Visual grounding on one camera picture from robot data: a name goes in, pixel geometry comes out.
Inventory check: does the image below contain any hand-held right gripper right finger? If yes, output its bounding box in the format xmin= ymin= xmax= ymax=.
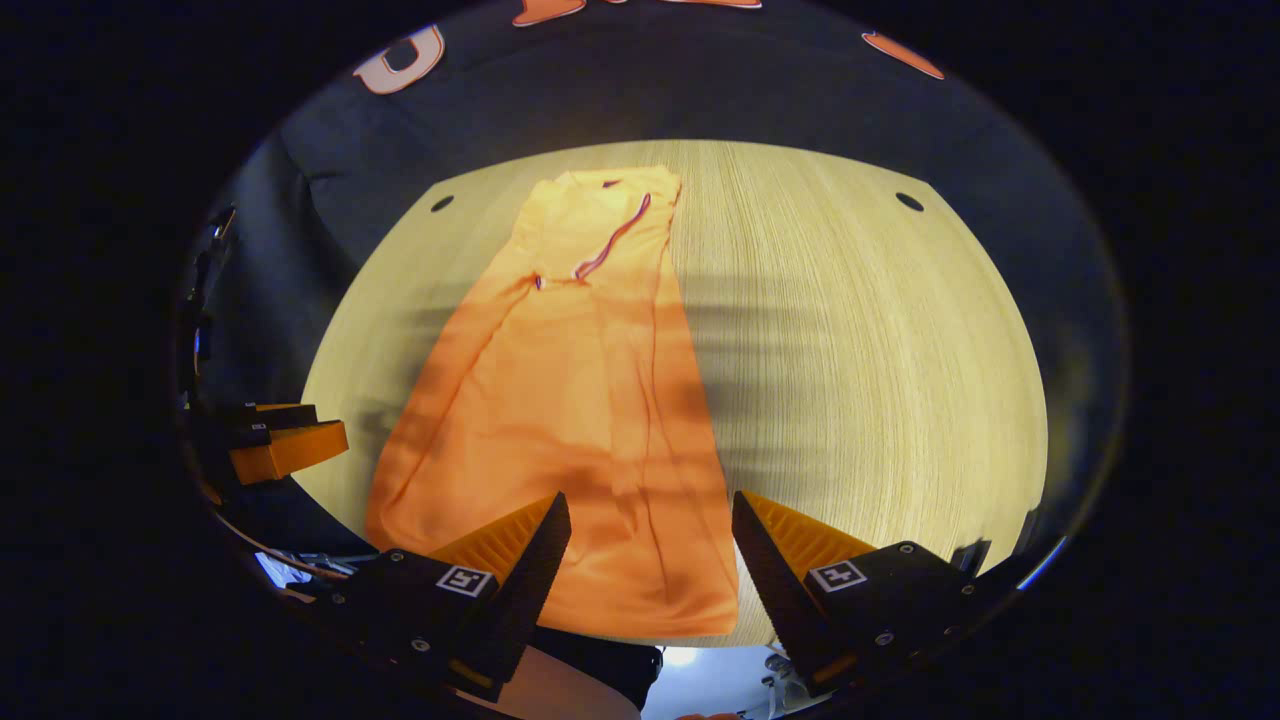
xmin=730 ymin=490 xmax=1001 ymax=701

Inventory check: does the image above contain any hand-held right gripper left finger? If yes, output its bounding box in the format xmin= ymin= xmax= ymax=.
xmin=320 ymin=490 xmax=573 ymax=703

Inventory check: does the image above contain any orange T-shirt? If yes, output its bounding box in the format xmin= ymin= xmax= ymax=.
xmin=365 ymin=165 xmax=741 ymax=641

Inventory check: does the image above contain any grey metal fixture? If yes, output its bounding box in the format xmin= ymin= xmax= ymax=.
xmin=745 ymin=645 xmax=831 ymax=716

